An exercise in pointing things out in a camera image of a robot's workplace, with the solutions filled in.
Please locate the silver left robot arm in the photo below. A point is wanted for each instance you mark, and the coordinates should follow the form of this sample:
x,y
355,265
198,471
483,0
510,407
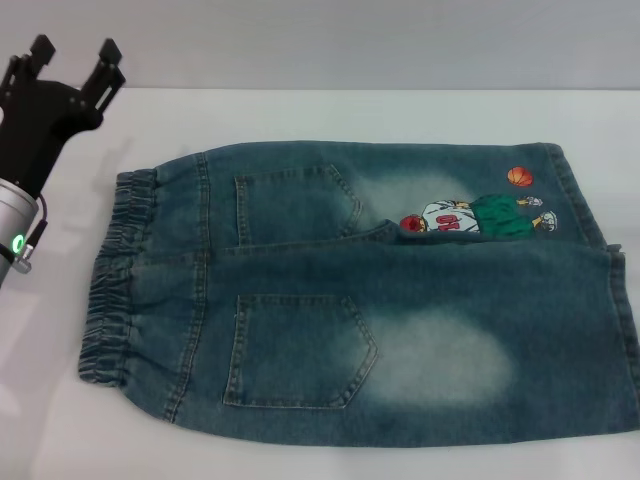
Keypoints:
x,y
12,220

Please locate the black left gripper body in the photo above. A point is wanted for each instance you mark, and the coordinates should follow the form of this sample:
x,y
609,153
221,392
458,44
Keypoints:
x,y
35,125

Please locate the blue denim shorts with cartoon print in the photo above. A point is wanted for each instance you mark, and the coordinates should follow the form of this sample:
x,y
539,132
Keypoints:
x,y
320,320

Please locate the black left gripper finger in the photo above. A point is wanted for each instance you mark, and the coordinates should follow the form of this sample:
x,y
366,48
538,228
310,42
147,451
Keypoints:
x,y
102,75
35,57

